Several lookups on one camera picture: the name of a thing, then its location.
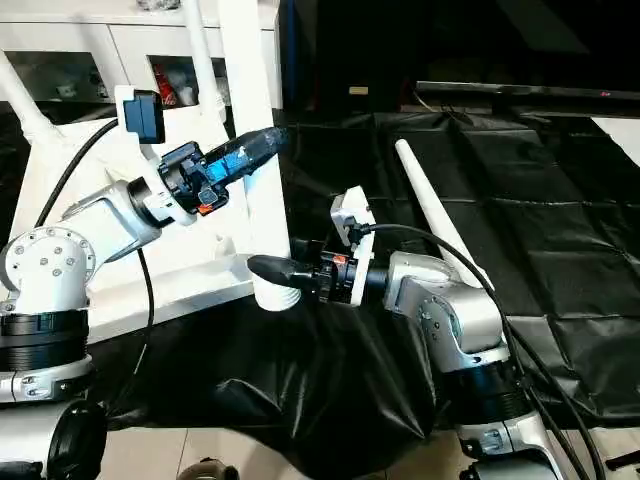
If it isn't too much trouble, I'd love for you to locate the red packet behind glass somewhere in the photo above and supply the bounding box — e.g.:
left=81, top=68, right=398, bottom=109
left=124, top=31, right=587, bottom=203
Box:
left=153, top=68, right=177, bottom=105

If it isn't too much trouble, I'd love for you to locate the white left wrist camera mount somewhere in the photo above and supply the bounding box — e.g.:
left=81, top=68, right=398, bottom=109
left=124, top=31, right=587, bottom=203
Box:
left=113, top=84, right=202, bottom=230

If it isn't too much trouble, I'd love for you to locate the dark robot foot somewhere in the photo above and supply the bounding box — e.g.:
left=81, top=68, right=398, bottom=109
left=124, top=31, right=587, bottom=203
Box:
left=181, top=456, right=241, bottom=480

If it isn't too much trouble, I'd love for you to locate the long black bar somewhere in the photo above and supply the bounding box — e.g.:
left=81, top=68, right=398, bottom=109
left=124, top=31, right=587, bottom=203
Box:
left=414, top=80, right=640, bottom=104

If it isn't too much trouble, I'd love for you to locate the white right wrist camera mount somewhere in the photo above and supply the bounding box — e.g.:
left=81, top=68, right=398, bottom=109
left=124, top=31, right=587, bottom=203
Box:
left=329, top=185, right=377, bottom=308

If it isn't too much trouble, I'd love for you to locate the white plastic table leg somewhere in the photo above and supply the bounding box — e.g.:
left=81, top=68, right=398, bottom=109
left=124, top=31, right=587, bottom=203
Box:
left=394, top=139, right=496, bottom=292
left=217, top=0, right=305, bottom=313
left=181, top=0, right=227, bottom=122
left=0, top=48, right=65, bottom=147

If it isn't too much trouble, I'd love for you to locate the white glass-door cabinet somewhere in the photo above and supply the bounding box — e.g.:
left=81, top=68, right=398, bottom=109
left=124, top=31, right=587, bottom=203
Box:
left=0, top=9, right=282, bottom=109

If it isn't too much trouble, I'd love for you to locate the white plastic table top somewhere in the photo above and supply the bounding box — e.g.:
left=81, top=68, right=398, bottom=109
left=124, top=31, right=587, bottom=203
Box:
left=8, top=96, right=282, bottom=347

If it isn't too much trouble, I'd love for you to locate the dark blue upright post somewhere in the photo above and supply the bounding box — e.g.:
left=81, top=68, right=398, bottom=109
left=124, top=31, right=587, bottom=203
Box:
left=279, top=0, right=307, bottom=109

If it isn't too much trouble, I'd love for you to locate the flat white sheet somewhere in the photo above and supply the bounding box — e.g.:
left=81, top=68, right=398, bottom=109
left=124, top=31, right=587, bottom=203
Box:
left=591, top=116, right=640, bottom=167

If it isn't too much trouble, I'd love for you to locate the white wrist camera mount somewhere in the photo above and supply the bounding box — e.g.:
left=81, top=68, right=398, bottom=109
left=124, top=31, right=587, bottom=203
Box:
left=329, top=185, right=377, bottom=308
left=113, top=84, right=202, bottom=230

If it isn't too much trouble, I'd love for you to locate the black work mat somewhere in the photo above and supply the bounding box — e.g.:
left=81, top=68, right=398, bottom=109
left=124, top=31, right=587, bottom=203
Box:
left=0, top=102, right=640, bottom=479

